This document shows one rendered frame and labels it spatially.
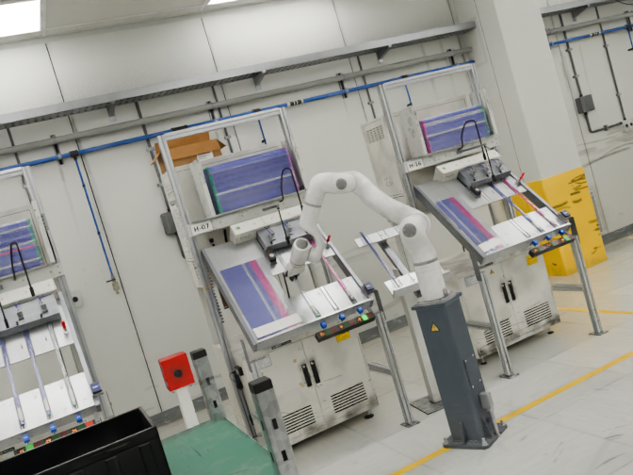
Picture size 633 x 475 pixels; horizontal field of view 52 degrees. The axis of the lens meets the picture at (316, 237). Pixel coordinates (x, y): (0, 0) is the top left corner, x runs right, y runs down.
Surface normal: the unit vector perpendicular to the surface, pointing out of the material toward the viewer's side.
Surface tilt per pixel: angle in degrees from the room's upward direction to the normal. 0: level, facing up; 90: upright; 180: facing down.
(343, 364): 90
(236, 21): 90
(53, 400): 47
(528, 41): 90
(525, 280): 90
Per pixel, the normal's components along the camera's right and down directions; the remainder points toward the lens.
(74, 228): 0.39, -0.05
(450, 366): -0.61, 0.23
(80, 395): 0.09, -0.70
